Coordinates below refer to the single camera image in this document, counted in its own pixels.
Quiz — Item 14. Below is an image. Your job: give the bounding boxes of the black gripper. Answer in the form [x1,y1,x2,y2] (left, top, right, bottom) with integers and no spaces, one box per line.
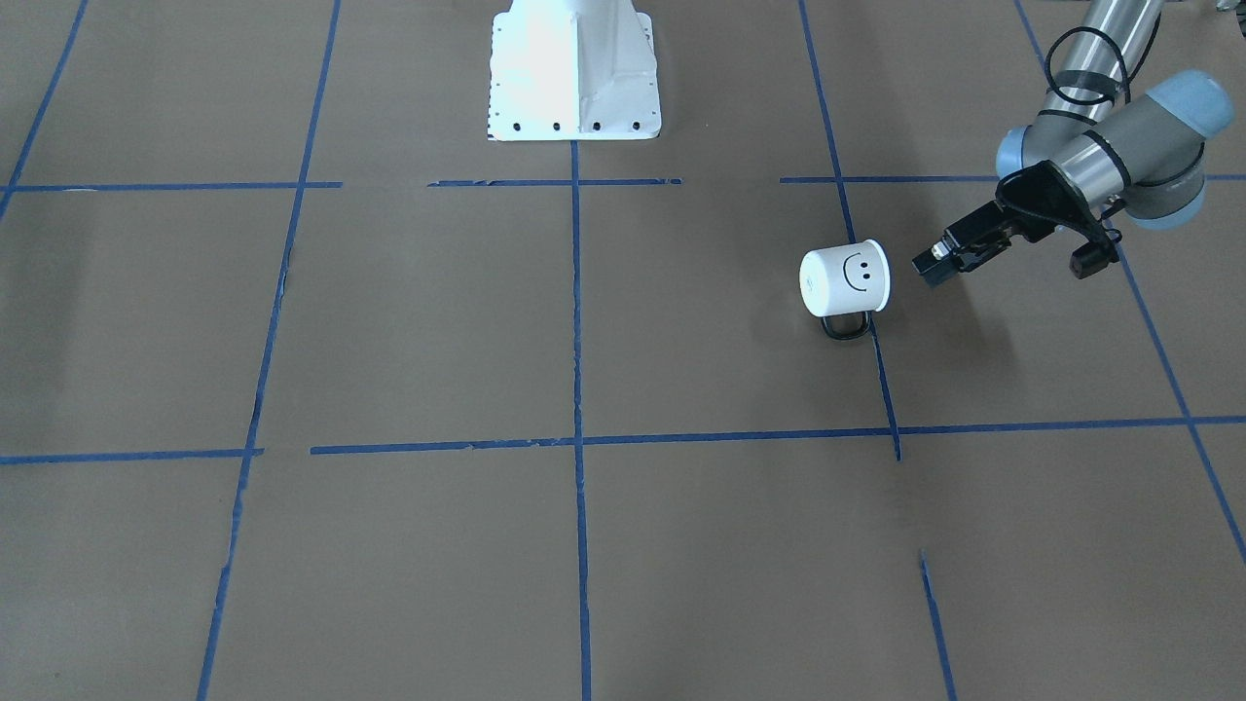
[912,163,1106,288]

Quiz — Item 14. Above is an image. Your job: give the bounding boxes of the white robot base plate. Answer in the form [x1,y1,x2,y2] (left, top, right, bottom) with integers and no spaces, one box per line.
[487,1,663,142]

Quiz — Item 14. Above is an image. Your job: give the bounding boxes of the white smiley face mug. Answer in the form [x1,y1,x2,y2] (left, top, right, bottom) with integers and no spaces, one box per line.
[797,240,892,341]

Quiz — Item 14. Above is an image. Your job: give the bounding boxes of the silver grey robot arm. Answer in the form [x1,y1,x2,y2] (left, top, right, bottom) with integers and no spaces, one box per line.
[912,1,1234,285]

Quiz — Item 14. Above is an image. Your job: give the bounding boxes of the black braided camera cable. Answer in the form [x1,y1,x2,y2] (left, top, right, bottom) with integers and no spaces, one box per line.
[1044,25,1133,110]

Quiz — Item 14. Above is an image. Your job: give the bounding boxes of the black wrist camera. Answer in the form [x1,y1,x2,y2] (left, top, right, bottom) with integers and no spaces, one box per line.
[1068,240,1118,279]

